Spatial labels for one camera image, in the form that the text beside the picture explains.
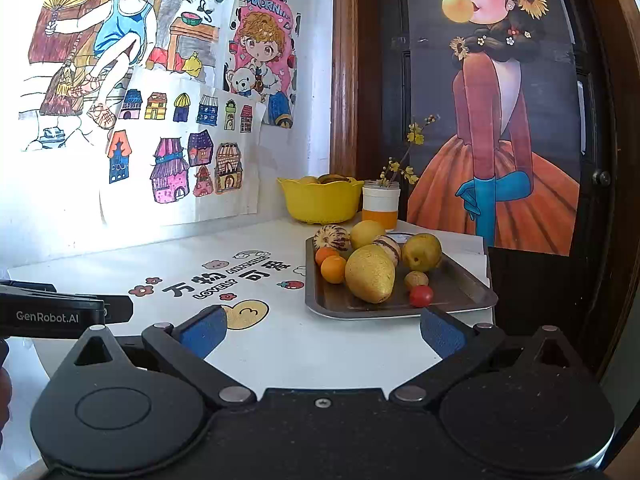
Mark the yellow fruit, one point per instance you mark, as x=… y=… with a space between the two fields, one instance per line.
x=308 y=179

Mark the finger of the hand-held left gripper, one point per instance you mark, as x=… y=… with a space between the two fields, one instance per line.
x=120 y=309

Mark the yellow lemon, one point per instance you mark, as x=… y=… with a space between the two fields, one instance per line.
x=366 y=233

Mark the yellow plastic bowl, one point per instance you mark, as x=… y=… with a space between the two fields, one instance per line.
x=320 y=202

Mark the yellow mango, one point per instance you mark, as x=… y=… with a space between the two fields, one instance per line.
x=370 y=274

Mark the white and orange cup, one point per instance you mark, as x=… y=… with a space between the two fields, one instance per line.
x=381 y=205

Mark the boy with fan drawing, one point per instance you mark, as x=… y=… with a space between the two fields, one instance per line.
x=120 y=25

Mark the dark door knob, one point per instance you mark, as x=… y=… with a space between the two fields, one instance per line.
x=601 y=178

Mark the dark door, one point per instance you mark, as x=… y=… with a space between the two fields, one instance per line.
x=395 y=110

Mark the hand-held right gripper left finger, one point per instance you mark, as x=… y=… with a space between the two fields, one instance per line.
x=205 y=331

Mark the pink cartoon child drawing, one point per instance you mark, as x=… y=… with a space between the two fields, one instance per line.
x=260 y=50

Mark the orange dress figure wall poster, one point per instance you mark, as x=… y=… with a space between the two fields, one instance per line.
x=500 y=160

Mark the brown walnut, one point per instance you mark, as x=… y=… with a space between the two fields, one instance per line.
x=416 y=279

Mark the red tomato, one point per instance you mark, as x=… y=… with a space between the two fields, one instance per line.
x=421 y=296

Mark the yellow-green pear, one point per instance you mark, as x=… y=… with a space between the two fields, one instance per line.
x=422 y=252

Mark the colourful houses drawing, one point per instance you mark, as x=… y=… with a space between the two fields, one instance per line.
x=170 y=160

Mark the brown wooden door frame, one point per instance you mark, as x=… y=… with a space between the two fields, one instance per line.
x=345 y=85

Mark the small orange tangerine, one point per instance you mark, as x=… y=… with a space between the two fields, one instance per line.
x=333 y=270
x=324 y=255

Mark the yellow flower sprig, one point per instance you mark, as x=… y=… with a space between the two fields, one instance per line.
x=414 y=132

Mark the metal tray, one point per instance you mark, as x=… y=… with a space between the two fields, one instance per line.
x=450 y=285

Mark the brown striped fruit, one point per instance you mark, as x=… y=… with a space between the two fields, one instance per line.
x=333 y=178

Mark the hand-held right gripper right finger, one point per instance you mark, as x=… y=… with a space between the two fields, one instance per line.
x=441 y=332

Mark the striped pepino melon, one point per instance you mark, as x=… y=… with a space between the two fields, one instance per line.
x=390 y=249
x=331 y=238

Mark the white printed table cover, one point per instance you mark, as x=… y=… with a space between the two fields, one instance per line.
x=150 y=260

